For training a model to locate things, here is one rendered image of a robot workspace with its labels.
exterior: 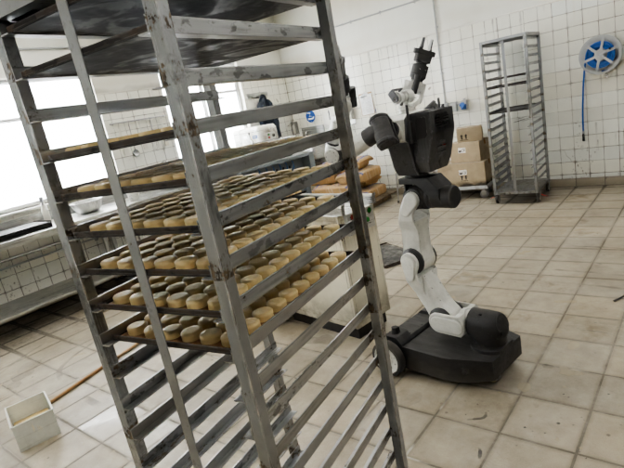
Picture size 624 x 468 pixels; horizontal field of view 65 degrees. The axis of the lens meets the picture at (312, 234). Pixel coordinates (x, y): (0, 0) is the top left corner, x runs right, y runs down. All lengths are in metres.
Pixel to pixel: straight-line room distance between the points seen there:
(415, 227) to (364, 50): 5.16
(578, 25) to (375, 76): 2.60
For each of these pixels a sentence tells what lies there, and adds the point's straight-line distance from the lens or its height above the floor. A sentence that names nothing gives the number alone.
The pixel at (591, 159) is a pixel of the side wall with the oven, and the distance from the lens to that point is 6.59.
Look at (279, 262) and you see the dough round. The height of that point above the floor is 1.15.
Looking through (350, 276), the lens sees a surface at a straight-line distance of 3.08.
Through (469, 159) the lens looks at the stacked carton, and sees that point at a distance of 6.53.
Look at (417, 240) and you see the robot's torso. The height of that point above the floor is 0.73.
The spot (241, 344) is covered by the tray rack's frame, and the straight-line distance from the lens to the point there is 0.99.
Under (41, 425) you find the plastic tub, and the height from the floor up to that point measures 0.09.
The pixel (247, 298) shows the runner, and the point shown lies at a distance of 1.04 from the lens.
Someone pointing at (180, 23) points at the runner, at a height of 1.68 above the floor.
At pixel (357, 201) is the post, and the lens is 1.43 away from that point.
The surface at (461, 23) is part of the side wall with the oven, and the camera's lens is 6.88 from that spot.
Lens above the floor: 1.50
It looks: 14 degrees down
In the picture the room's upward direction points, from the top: 11 degrees counter-clockwise
